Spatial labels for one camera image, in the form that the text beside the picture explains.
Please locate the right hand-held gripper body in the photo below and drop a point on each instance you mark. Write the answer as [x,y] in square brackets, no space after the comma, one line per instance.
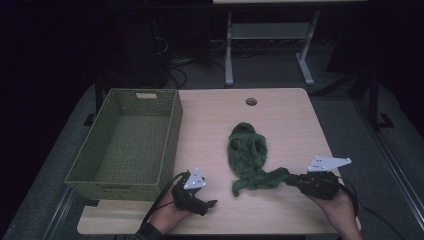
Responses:
[316,185]

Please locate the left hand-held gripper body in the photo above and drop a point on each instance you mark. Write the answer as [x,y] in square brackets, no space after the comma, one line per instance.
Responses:
[186,196]

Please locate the green knitted garment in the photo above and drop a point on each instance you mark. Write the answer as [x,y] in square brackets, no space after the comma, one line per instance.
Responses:
[248,156]

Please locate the green woven basket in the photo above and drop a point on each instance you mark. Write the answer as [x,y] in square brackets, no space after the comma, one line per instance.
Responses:
[130,146]

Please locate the person's left hand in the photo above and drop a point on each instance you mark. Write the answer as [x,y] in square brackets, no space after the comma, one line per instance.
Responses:
[166,215]

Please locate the person's right hand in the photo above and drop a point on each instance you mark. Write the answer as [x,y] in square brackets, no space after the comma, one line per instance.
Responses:
[336,208]

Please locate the black metal stand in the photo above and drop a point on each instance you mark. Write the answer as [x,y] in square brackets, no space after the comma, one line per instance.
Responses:
[98,100]
[375,100]

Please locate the dark computer case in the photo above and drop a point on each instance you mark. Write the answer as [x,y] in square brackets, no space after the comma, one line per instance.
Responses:
[146,50]

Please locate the grey metal table frame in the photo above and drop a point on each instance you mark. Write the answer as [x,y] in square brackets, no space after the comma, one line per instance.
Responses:
[270,31]

